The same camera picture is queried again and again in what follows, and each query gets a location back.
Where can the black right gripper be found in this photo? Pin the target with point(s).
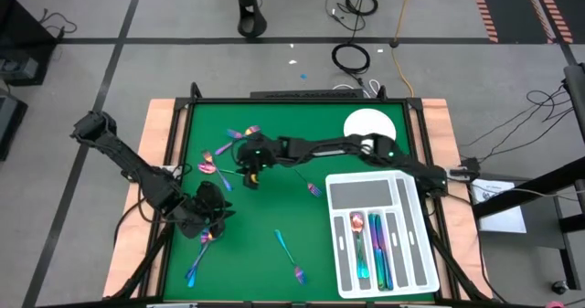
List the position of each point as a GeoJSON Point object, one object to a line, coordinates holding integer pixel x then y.
{"type": "Point", "coordinates": [262, 152]}

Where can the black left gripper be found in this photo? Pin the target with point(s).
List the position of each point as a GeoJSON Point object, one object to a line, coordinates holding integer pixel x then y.
{"type": "Point", "coordinates": [205, 198]}

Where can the iridescent rainbow fork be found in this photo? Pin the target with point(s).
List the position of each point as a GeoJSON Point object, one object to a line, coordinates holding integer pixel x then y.
{"type": "Point", "coordinates": [300, 275]}
{"type": "Point", "coordinates": [234, 134]}
{"type": "Point", "coordinates": [224, 149]}
{"type": "Point", "coordinates": [314, 189]}
{"type": "Point", "coordinates": [224, 182]}

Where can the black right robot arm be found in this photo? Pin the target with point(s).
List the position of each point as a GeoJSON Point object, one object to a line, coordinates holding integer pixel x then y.
{"type": "Point", "coordinates": [329, 147]}

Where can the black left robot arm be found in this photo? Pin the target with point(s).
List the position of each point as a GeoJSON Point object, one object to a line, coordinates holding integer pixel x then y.
{"type": "Point", "coordinates": [132, 166]}

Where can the yellow label tag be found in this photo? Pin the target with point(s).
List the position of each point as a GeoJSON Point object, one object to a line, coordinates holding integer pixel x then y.
{"type": "Point", "coordinates": [252, 178]}

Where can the green table mat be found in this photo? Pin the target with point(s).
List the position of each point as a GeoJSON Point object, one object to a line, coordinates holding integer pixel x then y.
{"type": "Point", "coordinates": [251, 235]}

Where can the silver aluminium bar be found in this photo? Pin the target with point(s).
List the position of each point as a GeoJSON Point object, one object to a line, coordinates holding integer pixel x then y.
{"type": "Point", "coordinates": [425, 305]}
{"type": "Point", "coordinates": [171, 305]}

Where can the white round plate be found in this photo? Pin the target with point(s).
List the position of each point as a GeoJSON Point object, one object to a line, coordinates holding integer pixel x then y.
{"type": "Point", "coordinates": [365, 120]}

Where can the black cylindrical floor stand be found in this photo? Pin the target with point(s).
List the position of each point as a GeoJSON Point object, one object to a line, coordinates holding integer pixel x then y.
{"type": "Point", "coordinates": [250, 22]}

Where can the white cutlery organizer tray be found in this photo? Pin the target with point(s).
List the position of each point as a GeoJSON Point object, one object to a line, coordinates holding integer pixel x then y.
{"type": "Point", "coordinates": [411, 276]}

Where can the black floor plug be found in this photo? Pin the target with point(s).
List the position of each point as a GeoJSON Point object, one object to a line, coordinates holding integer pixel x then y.
{"type": "Point", "coordinates": [393, 44]}

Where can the black case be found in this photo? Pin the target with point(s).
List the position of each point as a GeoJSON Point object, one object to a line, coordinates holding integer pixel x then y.
{"type": "Point", "coordinates": [11, 125]}

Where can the white paper sheet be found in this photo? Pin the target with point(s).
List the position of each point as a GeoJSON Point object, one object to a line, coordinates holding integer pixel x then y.
{"type": "Point", "coordinates": [500, 216]}

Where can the black metal stand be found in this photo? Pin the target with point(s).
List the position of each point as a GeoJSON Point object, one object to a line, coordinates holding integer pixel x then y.
{"type": "Point", "coordinates": [557, 177]}

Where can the black striped floor mat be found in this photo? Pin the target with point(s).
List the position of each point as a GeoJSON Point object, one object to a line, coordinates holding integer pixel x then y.
{"type": "Point", "coordinates": [512, 11]}

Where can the black caster wheel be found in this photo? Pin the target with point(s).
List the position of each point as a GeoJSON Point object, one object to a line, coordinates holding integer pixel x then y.
{"type": "Point", "coordinates": [558, 286]}

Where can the pink object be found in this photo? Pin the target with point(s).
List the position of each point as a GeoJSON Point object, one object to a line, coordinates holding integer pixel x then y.
{"type": "Point", "coordinates": [555, 305]}

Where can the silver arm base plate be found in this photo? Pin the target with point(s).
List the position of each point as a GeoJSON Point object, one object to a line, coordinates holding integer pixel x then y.
{"type": "Point", "coordinates": [168, 167]}

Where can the black table frame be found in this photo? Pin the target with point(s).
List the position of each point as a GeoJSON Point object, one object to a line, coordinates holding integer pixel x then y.
{"type": "Point", "coordinates": [413, 103]}

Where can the grey base plate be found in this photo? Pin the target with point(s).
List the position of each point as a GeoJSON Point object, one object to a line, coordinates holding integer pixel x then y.
{"type": "Point", "coordinates": [544, 235]}

